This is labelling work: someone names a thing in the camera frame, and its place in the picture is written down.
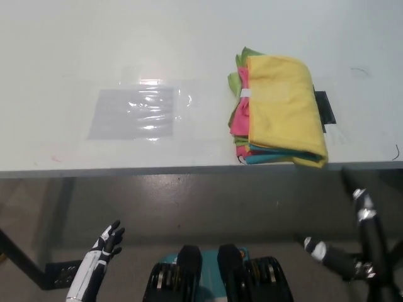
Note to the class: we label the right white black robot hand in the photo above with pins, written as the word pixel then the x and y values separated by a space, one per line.
pixel 373 245

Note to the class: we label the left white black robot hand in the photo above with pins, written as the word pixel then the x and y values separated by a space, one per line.
pixel 94 264

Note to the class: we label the teal microfibre cloth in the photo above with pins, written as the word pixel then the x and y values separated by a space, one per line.
pixel 255 160

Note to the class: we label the yellow microfibre cloth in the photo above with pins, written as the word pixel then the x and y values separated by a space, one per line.
pixel 283 110

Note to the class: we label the white cloth label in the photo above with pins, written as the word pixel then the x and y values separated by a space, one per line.
pixel 246 93

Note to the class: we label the black teal robot torso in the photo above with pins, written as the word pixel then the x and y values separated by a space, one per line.
pixel 230 270

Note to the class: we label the black floor foot plate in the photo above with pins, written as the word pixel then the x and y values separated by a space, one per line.
pixel 60 273

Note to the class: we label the grey table leg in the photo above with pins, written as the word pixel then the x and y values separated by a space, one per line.
pixel 61 204

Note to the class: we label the black tape piece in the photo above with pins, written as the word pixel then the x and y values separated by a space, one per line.
pixel 325 108

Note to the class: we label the clear plastic sleeve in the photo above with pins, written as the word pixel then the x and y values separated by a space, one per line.
pixel 185 94

